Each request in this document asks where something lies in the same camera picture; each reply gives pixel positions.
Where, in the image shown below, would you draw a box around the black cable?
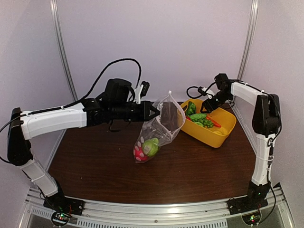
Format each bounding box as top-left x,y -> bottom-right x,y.
186,85 -> 205,98
0,58 -> 142,164

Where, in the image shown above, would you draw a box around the right black cable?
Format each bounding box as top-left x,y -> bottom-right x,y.
186,85 -> 205,98

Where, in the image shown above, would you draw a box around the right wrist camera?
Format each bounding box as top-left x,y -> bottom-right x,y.
198,86 -> 215,99

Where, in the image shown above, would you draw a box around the clear zip top bag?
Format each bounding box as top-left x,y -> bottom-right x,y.
133,91 -> 186,163

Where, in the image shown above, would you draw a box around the yellow toy lemon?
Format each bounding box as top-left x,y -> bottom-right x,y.
213,128 -> 228,135

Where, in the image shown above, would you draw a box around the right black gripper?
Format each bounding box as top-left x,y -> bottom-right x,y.
201,90 -> 233,113

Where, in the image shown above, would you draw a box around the right metal frame post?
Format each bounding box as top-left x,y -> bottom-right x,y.
237,0 -> 259,80

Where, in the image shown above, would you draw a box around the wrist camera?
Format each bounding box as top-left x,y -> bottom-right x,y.
198,86 -> 215,99
134,81 -> 150,105

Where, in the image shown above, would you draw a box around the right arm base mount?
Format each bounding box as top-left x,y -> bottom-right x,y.
227,196 -> 268,215

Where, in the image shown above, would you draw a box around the orange toy carrot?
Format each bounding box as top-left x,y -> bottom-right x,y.
206,115 -> 221,128

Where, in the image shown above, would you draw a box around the green toy leafy vegetable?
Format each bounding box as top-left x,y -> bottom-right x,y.
185,101 -> 196,116

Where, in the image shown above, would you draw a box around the metal frame post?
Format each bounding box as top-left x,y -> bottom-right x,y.
237,0 -> 259,80
50,0 -> 78,101

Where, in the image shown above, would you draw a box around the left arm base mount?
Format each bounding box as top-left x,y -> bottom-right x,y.
43,197 -> 85,216

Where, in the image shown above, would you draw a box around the left metal frame post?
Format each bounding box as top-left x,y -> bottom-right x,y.
50,0 -> 78,101

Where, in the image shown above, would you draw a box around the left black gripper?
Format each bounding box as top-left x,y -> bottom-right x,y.
111,100 -> 160,122

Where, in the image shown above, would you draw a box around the light green toy squash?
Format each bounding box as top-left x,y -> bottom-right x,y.
142,138 -> 159,157

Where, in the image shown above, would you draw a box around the yellow plastic basket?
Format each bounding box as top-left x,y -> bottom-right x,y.
181,99 -> 237,148

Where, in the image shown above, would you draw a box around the red toy pepper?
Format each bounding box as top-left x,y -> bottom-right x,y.
133,146 -> 150,162

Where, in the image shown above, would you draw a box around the front aluminium rail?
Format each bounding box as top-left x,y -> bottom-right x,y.
17,187 -> 296,228

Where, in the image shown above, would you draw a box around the left black cable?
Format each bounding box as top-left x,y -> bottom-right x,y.
0,58 -> 142,164

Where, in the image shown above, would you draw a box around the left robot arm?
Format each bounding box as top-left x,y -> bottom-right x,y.
7,78 -> 160,211

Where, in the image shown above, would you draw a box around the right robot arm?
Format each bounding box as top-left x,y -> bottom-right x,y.
201,73 -> 282,210

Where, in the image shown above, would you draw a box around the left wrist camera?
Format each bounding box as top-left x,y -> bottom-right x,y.
134,81 -> 150,105

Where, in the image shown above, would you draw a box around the green toy grapes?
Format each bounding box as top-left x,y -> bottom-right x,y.
196,118 -> 214,128

